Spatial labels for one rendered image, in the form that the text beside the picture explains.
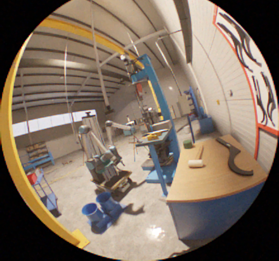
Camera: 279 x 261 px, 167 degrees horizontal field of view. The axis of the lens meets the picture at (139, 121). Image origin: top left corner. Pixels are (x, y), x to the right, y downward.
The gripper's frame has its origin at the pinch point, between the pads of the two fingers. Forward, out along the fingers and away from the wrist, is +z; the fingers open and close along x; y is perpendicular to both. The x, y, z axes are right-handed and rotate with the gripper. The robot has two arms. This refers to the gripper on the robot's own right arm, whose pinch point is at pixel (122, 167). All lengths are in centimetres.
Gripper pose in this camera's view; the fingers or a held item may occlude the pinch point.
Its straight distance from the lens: 151.6
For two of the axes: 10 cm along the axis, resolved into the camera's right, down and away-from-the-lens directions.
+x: -3.2, 2.5, -9.1
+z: 6.7, 7.4, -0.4
